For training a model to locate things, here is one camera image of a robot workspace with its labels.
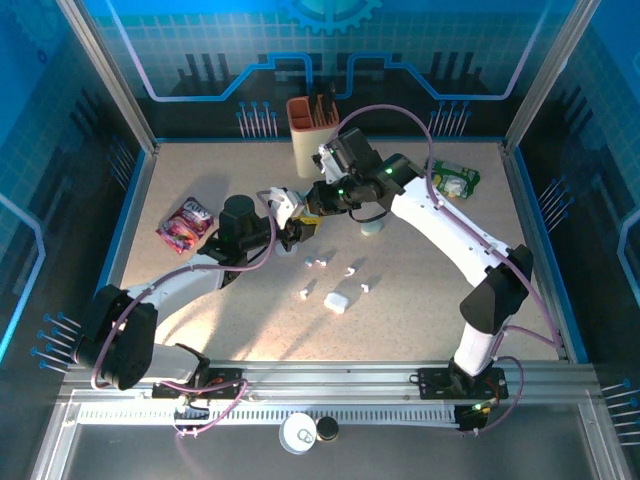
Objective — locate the aluminium front frame rail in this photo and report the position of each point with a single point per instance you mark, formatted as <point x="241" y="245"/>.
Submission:
<point x="325" y="375"/>

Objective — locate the beige utensil holder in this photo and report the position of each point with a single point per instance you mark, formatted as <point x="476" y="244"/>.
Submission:
<point x="315" y="150"/>

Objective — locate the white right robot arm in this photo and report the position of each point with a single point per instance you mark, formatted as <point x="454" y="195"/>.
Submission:
<point x="450" y="225"/>

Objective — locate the purple candy bag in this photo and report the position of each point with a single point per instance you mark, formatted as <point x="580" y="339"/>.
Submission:
<point x="185" y="227"/>

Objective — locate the white glossy charging case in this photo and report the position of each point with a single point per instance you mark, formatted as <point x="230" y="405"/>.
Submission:
<point x="335" y="302"/>

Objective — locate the small black electronics box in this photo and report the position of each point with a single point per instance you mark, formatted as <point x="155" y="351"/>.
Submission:
<point x="475" y="417"/>

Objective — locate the white round cap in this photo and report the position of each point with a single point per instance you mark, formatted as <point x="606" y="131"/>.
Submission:
<point x="295" y="441"/>

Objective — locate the aluminium frame post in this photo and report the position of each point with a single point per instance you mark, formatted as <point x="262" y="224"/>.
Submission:
<point x="546" y="75"/>
<point x="112" y="75"/>

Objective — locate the green snack packet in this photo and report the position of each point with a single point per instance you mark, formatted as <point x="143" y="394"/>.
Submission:
<point x="455" y="180"/>

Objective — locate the small black round cap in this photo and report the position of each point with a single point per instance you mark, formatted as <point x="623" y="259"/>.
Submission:
<point x="327" y="430"/>

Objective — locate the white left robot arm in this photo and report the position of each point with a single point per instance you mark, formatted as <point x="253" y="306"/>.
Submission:
<point x="175" y="282"/>

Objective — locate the pale green earbud case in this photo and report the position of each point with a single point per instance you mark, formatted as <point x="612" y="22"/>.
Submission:
<point x="371" y="230"/>

